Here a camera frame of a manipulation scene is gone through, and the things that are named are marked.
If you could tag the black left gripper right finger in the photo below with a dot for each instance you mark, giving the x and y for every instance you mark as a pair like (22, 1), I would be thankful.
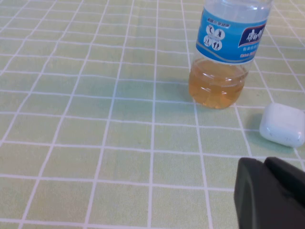
(286, 176)

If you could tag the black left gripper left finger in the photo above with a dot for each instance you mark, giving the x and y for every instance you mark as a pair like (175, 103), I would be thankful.
(252, 202)

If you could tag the white earbud case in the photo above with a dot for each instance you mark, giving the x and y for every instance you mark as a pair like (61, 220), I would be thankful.
(282, 125)

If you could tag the blue label bottle yellow liquid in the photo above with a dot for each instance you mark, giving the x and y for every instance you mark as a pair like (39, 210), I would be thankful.
(215, 83)

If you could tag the green checkered tablecloth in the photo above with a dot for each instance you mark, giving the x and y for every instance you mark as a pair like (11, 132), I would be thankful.
(95, 119)

